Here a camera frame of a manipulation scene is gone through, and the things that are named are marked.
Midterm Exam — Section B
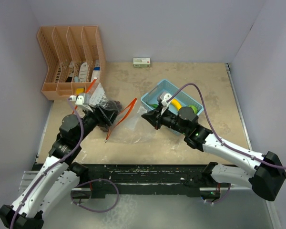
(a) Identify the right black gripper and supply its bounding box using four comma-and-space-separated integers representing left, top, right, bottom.
142, 104, 188, 135

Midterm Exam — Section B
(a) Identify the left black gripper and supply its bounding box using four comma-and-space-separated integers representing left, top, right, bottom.
75, 104, 119, 144

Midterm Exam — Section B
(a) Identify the red grape bunch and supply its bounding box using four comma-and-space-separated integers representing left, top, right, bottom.
99, 100, 122, 132

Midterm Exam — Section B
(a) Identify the clear orange-zip bag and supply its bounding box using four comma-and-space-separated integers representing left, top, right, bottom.
86, 80, 112, 107

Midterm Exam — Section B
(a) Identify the yellow banana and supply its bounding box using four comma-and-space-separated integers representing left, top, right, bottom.
171, 99, 182, 111

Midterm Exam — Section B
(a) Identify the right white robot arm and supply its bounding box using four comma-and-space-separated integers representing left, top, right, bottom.
142, 107, 286, 201

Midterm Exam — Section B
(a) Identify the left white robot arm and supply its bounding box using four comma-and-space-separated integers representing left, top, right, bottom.
0, 105, 119, 229

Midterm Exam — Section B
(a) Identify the green chili pepper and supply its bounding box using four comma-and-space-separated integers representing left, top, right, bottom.
147, 103, 158, 108

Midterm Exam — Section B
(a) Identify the light blue plastic basket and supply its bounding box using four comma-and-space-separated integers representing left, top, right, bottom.
140, 79, 204, 137

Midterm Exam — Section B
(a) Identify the yellow block in organizer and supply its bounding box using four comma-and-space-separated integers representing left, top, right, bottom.
75, 88, 85, 95

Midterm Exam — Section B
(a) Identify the blue white box in organizer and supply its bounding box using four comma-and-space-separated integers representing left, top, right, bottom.
91, 60, 101, 82

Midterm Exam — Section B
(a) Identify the white tube in organizer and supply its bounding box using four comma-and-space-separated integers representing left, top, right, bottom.
78, 62, 89, 83

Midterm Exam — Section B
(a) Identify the small white green box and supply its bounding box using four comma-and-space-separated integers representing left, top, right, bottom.
133, 58, 151, 68

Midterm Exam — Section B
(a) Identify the orange desk file organizer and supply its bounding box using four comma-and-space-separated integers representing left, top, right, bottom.
37, 25, 106, 101

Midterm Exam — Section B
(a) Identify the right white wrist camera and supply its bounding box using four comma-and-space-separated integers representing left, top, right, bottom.
157, 91, 172, 107

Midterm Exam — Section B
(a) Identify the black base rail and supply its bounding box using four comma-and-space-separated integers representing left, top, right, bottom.
54, 163, 232, 198

